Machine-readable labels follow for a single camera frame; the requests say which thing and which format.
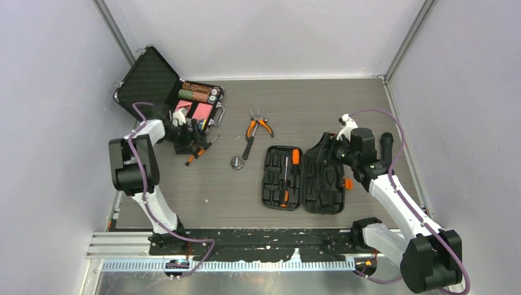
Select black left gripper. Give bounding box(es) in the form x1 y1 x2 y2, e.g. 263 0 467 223
162 119 208 155

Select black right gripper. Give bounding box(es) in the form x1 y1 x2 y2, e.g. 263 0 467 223
307 132 359 168

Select black plastic tool case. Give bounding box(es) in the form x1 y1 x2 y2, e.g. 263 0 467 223
260 146 352 214

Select black orange stubby screwdriver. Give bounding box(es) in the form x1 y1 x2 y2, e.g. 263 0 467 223
279 156 289 208

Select small orange precision screwdriver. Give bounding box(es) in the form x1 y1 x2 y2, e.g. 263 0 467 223
185 148 205 167

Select small round tape measure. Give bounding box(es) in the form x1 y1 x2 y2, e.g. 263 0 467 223
230 156 244 170

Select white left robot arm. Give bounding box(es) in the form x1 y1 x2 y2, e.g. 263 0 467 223
108 102 214 254

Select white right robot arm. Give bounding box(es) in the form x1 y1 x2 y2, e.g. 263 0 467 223
305 128 464 294

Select black aluminium poker chip case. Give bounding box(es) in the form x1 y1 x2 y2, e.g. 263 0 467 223
113 44 225 133

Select red playing card deck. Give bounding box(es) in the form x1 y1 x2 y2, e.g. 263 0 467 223
192 103 213 120

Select black cylinder flashlight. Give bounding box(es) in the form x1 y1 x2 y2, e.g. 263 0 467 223
380 132 394 166

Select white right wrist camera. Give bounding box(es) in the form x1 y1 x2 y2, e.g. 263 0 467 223
336 114 358 141

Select orange handled pliers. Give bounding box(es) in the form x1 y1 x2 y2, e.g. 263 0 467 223
245 109 275 141

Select black handled hammer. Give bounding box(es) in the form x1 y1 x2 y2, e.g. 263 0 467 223
242 120 259 160

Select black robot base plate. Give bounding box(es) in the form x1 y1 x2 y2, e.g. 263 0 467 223
148 229 374 262

